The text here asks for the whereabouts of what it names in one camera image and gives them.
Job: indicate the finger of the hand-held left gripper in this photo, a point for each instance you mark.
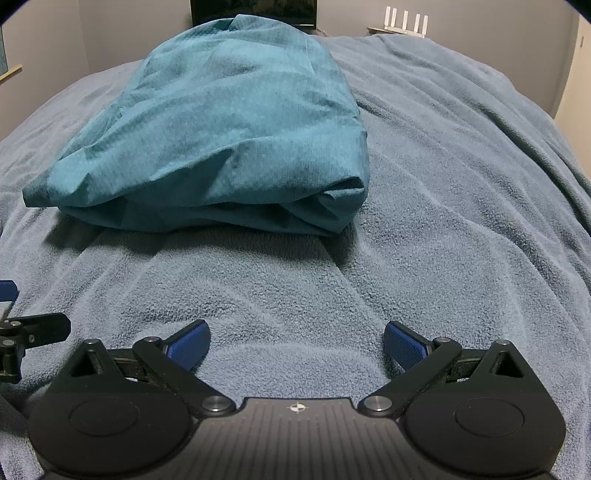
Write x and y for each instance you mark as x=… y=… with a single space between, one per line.
x=41 y=328
x=7 y=290

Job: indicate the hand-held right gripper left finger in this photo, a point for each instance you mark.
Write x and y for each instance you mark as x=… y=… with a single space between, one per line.
x=187 y=346

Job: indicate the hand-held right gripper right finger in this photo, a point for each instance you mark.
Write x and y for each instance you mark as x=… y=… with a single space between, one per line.
x=405 y=344

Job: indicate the teal hooded jacket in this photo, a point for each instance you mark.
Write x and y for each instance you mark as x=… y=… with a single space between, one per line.
x=221 y=129

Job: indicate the blue fleece blanket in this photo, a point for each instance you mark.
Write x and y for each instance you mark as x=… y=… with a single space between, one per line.
x=438 y=207

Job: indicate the wooden window sill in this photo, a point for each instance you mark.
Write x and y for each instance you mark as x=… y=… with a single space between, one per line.
x=10 y=74

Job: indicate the blue curtain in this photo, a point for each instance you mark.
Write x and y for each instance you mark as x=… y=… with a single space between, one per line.
x=2 y=50

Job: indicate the white wardrobe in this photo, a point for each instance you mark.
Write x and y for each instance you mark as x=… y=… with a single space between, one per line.
x=575 y=69

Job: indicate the white router with antennas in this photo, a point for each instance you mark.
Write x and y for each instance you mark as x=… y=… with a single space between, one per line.
x=406 y=21

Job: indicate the black monitor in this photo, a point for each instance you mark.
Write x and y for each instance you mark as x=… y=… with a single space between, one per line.
x=258 y=11

